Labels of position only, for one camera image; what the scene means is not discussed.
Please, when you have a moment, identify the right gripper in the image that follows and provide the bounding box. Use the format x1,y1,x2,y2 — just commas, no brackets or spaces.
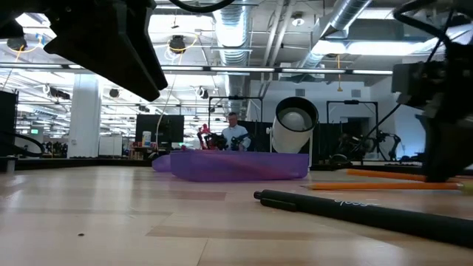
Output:
417,44,473,183

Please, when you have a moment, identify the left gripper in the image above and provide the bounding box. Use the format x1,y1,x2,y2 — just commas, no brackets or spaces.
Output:
0,0,169,103

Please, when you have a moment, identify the yellow pencil pale eraser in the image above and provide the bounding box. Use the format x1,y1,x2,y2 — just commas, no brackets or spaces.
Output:
301,181,473,196

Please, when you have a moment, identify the matte black click pen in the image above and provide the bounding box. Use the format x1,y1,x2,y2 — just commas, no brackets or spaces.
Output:
253,189,473,249

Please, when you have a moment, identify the purple translucent supply box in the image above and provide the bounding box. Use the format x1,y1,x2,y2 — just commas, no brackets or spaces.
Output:
152,149,310,183

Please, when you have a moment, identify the black monitor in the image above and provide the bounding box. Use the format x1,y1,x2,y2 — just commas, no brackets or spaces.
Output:
135,114,185,149

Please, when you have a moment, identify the white column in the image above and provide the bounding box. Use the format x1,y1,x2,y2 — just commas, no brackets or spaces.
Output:
67,73,101,159

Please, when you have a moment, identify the white cabinet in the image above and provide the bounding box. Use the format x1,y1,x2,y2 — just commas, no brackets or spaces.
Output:
98,135,123,157

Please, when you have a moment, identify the red background robot part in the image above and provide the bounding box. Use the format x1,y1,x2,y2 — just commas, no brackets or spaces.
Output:
196,123,211,149

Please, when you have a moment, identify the black ceiling device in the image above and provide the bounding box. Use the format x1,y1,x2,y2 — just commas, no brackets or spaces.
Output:
6,36,27,52

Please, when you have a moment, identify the yellow hanging pendant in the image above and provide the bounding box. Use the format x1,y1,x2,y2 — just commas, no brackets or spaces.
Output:
336,54,344,92

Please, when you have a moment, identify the person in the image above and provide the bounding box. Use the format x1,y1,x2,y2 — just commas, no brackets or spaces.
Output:
221,112,252,151

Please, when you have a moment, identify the black panel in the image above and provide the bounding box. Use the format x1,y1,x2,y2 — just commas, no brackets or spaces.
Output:
0,90,18,156

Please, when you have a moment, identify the white spotlight lamp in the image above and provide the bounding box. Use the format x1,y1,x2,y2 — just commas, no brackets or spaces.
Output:
266,96,319,173

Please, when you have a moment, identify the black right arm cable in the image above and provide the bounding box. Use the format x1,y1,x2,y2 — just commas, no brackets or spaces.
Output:
360,103,403,152

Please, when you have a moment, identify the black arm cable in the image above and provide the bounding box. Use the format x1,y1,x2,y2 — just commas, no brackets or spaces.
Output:
168,0,237,14
360,103,403,152

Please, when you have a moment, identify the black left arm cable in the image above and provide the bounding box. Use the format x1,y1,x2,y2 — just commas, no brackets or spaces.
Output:
168,0,237,14

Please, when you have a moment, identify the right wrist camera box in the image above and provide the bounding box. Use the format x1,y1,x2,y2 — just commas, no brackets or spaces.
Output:
391,61,444,108

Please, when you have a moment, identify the silver spiral duct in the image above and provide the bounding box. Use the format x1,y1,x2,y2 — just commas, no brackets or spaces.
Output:
295,0,372,81
214,0,253,115

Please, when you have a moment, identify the black rig frame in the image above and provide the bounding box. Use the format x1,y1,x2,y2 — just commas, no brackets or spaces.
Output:
324,99,380,163

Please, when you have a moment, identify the black looped cable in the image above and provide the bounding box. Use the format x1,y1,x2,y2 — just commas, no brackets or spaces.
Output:
0,129,45,158

